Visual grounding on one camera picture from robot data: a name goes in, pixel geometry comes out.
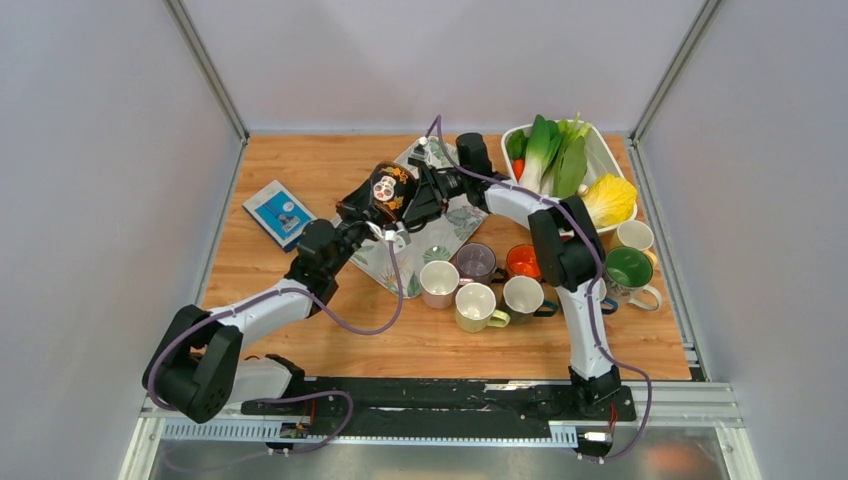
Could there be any green bok choy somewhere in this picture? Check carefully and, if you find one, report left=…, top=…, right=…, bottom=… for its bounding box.
left=502, top=115, right=593, bottom=198

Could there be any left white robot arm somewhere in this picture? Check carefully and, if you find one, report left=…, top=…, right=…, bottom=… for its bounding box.
left=142, top=180, right=393, bottom=423

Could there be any black floral mug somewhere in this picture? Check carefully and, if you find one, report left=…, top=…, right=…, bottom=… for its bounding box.
left=367, top=162, right=419, bottom=222

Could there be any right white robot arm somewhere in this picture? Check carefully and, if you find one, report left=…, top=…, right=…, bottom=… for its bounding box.
left=402, top=133, right=622, bottom=418

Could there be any small red tomato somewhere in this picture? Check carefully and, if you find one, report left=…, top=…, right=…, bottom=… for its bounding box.
left=511, top=158, right=525, bottom=181

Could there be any orange mug black handle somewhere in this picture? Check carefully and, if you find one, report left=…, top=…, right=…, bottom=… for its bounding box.
left=505, top=244, right=543, bottom=281

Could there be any large floral cream mug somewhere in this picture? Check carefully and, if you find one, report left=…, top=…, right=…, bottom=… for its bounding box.
left=604, top=246, right=664, bottom=312

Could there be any pink faceted mug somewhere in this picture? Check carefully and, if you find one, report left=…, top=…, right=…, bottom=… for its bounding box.
left=419, top=260, right=474, bottom=309

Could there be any dark blue faceted mug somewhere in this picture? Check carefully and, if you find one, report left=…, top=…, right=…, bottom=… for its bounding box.
left=598, top=280, right=619, bottom=315

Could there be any purple mug black handle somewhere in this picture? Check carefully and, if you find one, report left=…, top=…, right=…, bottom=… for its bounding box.
left=455, top=242, right=509, bottom=285

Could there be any dark green faceted mug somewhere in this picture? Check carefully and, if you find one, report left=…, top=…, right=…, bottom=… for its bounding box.
left=501, top=276, right=558, bottom=326

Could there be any pale yellow mug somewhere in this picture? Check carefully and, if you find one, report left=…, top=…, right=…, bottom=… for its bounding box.
left=609, top=220, right=658, bottom=267

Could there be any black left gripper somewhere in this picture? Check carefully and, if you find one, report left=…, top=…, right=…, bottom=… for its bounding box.
left=325, top=182, right=387, bottom=277

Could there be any floral white serving tray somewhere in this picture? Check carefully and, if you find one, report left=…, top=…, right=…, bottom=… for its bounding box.
left=332, top=137, right=487, bottom=298

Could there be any yellow napa cabbage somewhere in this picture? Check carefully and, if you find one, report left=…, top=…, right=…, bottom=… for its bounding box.
left=582, top=174, right=638, bottom=230

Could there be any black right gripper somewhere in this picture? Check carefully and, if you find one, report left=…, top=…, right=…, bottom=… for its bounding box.
left=405, top=162, right=472, bottom=227

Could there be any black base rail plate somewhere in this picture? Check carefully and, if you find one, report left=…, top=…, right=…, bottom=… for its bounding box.
left=241, top=377, right=636, bottom=439

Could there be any lime green faceted mug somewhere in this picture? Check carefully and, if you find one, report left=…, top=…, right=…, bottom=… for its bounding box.
left=455, top=282, right=511, bottom=333

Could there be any white vegetable tub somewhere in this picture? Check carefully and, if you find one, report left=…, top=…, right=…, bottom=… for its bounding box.
left=501, top=124, right=638, bottom=235

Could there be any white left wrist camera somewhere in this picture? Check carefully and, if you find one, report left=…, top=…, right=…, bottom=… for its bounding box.
left=366, top=221, right=411, bottom=249

